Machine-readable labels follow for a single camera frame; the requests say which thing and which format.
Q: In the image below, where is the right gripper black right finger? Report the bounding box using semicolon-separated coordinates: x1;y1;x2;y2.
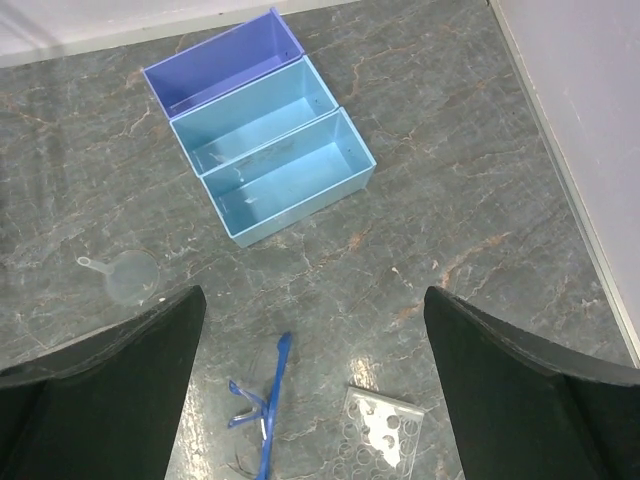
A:
424;286;639;479

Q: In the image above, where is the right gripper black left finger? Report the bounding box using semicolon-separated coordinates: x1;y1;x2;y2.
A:
1;286;206;479

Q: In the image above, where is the clear plastic funnel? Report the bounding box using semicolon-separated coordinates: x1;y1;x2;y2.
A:
76;250;160;306

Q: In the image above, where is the clear acrylic tube rack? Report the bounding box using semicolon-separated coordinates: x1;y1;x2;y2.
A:
327;386;425;480

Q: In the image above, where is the light blue front bin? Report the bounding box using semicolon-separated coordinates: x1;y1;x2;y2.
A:
202;107;376;248

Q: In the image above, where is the light blue bin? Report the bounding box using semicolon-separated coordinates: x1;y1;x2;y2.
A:
171;56;338;177
202;107;376;248

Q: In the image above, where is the light blue middle bin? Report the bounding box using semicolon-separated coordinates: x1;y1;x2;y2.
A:
171;56;338;177

